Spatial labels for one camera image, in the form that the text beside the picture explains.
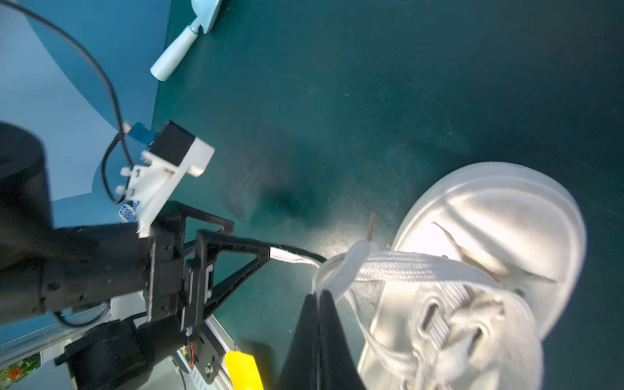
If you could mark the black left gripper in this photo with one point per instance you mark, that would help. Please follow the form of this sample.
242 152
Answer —
195 266

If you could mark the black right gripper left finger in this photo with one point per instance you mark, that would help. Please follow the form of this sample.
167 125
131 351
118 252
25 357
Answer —
300 369

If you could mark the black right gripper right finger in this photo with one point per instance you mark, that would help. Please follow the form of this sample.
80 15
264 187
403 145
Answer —
336 367

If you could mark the white canvas sneaker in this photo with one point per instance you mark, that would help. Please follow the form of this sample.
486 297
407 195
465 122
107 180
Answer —
520 227

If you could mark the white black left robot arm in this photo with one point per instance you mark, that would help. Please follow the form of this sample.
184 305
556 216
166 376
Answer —
47 270

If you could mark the yellow toy shovel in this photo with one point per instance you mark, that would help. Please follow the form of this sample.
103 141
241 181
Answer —
243 371

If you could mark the light blue toy spatula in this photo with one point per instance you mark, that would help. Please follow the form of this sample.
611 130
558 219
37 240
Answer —
206 12

